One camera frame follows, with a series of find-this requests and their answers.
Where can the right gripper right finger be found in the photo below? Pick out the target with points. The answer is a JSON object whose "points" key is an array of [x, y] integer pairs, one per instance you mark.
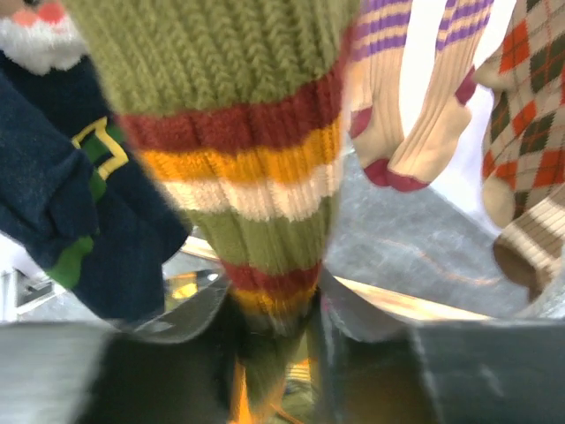
{"points": [[376, 367]]}

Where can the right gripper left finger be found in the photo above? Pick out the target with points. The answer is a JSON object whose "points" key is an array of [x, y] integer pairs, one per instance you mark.
{"points": [[177, 368]]}

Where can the olive striped sock front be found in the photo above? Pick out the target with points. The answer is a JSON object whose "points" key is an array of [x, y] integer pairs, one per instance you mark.
{"points": [[235, 109]]}

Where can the brown beige striped sock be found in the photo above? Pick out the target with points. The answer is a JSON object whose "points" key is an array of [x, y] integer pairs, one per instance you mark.
{"points": [[528, 250]]}

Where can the navy santa sock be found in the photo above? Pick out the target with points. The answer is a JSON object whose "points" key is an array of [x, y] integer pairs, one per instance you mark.
{"points": [[72, 193]]}

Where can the argyle orange beige sock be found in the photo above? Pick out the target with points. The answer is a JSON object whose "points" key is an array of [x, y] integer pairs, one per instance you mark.
{"points": [[524, 142]]}

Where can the cream purple striped sock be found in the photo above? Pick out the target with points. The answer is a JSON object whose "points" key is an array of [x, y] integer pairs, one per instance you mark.
{"points": [[374, 78]]}

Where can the wooden drying rack frame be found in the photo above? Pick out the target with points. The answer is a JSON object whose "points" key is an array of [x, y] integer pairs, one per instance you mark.
{"points": [[395, 302]]}

